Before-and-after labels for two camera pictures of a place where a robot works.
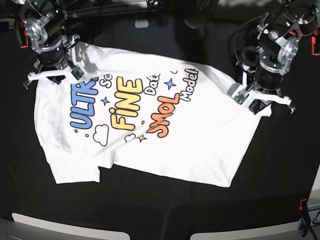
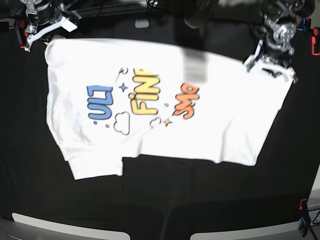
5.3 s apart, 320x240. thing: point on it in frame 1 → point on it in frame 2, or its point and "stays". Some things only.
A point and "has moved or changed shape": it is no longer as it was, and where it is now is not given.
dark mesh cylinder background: x=198 y=12 stays
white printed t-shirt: x=146 y=113 has moved or changed shape
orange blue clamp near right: x=304 y=224 stays
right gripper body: x=254 y=95 → x=253 y=61
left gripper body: x=67 y=73 → x=64 y=23
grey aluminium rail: x=140 y=8 stays
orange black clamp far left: x=23 y=35 stays
